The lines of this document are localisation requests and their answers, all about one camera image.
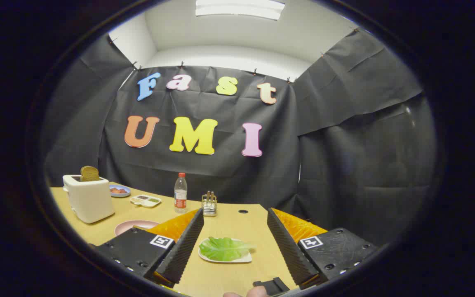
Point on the black backdrop cloth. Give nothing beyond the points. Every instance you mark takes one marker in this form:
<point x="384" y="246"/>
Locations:
<point x="344" y="165"/>

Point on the blue plate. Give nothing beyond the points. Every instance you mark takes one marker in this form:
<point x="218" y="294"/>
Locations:
<point x="124" y="194"/>

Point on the green lettuce leaf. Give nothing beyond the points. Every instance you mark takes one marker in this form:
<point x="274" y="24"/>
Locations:
<point x="223" y="248"/>

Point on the white divided seasoning tray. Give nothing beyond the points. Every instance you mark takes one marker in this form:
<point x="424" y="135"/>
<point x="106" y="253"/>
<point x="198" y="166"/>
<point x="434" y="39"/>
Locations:
<point x="145" y="201"/>

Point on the white rectangular plate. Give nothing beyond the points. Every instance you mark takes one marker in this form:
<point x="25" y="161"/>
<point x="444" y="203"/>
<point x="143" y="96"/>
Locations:
<point x="221" y="260"/>

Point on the white toaster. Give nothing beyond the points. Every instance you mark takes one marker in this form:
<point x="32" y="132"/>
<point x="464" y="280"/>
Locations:
<point x="91" y="200"/>

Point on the brown toast slice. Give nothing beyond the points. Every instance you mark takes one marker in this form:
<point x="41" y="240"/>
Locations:
<point x="90" y="174"/>

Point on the pink plate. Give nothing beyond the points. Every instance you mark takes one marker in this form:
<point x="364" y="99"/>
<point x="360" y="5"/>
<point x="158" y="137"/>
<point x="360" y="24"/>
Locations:
<point x="128" y="227"/>

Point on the ceiling light panel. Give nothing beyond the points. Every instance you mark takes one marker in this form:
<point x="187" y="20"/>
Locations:
<point x="239" y="8"/>

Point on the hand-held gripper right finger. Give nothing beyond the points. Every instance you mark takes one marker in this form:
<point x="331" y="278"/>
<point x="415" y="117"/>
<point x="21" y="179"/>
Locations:
<point x="287" y="251"/>

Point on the metal mesh utensil holder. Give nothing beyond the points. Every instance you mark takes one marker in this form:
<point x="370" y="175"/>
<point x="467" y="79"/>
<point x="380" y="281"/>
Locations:
<point x="209" y="208"/>

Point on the clear bottle with red cap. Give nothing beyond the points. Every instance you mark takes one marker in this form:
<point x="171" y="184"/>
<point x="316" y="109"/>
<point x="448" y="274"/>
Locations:
<point x="180" y="198"/>

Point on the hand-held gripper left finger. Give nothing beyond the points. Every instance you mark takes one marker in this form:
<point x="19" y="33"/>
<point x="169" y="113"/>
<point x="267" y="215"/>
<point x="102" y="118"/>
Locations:
<point x="186" y="247"/>

